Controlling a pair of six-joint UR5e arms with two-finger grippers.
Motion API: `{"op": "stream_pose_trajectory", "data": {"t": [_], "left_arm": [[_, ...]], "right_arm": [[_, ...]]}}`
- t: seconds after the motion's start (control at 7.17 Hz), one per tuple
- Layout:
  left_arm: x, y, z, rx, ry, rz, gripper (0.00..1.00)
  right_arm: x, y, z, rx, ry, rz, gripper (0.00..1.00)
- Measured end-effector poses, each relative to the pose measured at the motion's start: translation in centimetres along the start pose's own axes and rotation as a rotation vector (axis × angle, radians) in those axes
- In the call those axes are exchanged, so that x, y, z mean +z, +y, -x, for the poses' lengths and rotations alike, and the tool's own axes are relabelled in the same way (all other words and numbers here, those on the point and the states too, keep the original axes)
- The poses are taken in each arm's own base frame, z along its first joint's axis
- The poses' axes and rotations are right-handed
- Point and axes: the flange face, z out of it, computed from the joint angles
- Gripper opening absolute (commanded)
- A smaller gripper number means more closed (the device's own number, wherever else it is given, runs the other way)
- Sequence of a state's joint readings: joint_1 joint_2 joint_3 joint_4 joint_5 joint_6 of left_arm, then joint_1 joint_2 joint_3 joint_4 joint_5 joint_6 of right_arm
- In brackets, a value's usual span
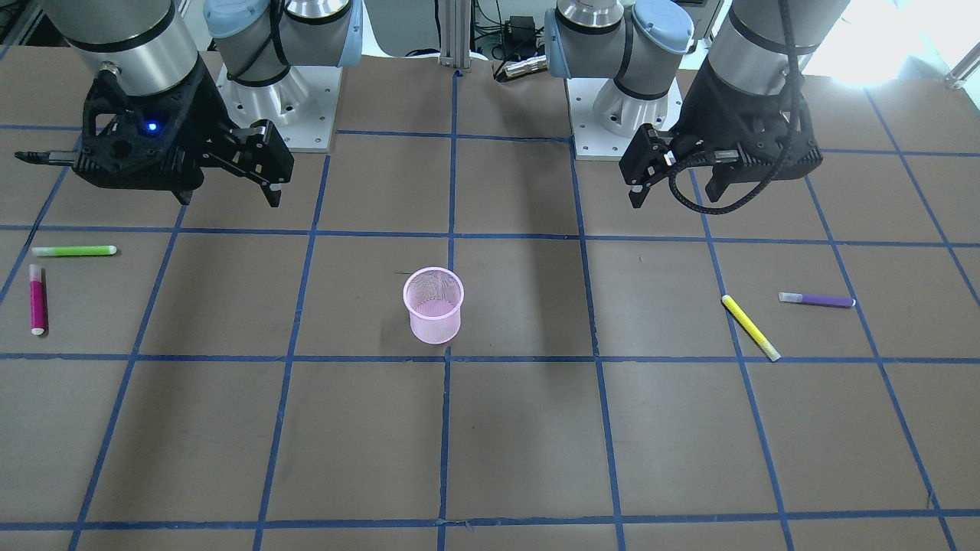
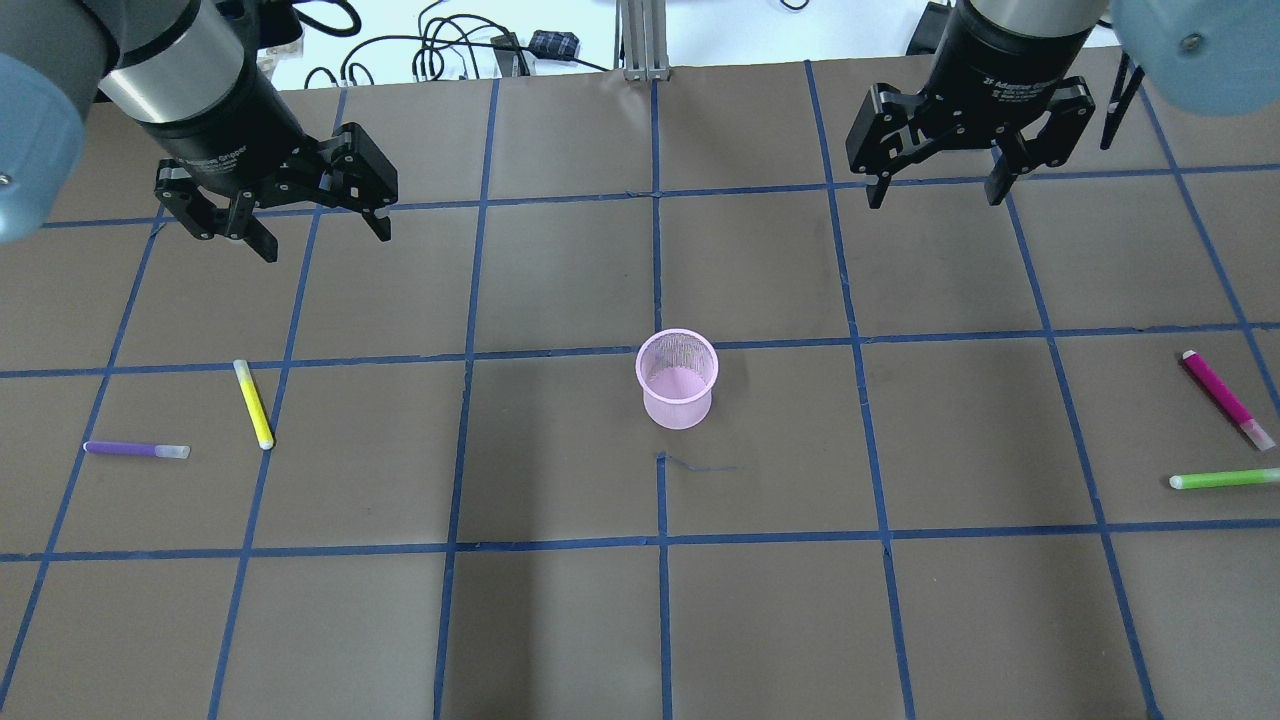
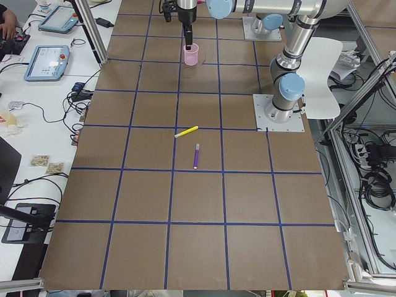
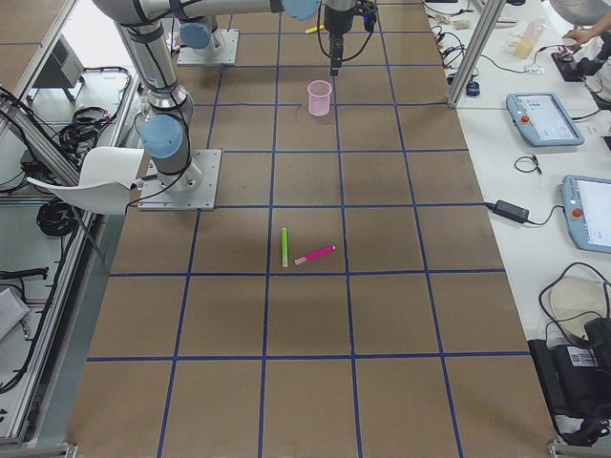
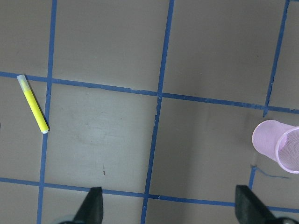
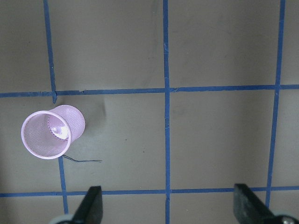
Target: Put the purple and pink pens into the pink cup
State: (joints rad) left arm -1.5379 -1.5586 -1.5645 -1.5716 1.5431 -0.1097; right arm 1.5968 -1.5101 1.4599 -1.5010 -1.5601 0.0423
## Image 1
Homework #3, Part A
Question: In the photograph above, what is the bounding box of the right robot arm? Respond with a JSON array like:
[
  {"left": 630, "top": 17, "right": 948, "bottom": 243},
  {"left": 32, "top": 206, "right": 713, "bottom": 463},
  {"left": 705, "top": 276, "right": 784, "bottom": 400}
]
[{"left": 15, "top": 1, "right": 364, "bottom": 208}]

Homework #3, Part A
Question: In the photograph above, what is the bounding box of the pink mesh cup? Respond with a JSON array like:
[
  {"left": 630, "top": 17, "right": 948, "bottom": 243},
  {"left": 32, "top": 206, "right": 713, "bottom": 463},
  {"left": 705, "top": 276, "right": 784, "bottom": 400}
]
[{"left": 402, "top": 266, "right": 465, "bottom": 345}]

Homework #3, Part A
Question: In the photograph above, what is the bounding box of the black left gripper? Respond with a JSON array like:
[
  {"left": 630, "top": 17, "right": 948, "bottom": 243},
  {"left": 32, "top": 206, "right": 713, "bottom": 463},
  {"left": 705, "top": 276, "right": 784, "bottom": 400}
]
[{"left": 619, "top": 62, "right": 823, "bottom": 209}]

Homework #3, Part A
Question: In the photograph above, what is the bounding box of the purple pen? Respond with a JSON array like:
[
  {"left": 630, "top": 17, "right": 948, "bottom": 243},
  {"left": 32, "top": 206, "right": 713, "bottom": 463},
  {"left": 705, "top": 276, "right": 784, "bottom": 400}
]
[{"left": 777, "top": 292, "right": 857, "bottom": 309}]

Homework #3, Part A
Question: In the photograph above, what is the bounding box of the yellow pen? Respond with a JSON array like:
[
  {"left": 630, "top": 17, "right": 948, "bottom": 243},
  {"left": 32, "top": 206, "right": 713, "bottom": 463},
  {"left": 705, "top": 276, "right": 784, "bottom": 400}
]
[{"left": 720, "top": 294, "right": 782, "bottom": 363}]

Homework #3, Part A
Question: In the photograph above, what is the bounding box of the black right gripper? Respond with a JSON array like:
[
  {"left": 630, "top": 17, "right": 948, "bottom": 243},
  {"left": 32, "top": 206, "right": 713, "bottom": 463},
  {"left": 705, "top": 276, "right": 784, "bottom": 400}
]
[{"left": 70, "top": 58, "right": 295, "bottom": 208}]

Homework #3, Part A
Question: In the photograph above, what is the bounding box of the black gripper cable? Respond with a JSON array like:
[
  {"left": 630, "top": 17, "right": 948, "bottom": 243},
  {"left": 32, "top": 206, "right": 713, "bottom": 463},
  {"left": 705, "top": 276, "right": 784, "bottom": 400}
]
[{"left": 668, "top": 0, "right": 814, "bottom": 215}]

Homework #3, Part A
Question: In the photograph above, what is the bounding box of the green pen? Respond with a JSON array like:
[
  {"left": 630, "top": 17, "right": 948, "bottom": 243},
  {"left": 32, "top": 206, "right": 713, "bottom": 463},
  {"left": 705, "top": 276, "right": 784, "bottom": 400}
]
[{"left": 31, "top": 245, "right": 119, "bottom": 258}]

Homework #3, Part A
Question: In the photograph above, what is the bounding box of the pink pen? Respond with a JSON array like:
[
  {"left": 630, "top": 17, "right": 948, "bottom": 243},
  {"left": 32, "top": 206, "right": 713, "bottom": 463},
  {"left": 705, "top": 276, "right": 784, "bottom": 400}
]
[{"left": 28, "top": 264, "right": 48, "bottom": 336}]

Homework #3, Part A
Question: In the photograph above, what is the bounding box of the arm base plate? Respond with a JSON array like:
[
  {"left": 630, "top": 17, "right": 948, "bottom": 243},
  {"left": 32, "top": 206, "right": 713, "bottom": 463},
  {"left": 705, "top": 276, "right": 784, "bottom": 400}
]
[
  {"left": 217, "top": 66, "right": 343, "bottom": 154},
  {"left": 567, "top": 78, "right": 682, "bottom": 161}
]

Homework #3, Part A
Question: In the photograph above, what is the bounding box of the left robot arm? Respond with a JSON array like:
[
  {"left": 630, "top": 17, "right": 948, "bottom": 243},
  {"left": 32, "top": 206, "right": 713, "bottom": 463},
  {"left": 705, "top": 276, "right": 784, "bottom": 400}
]
[{"left": 544, "top": 1, "right": 847, "bottom": 215}]

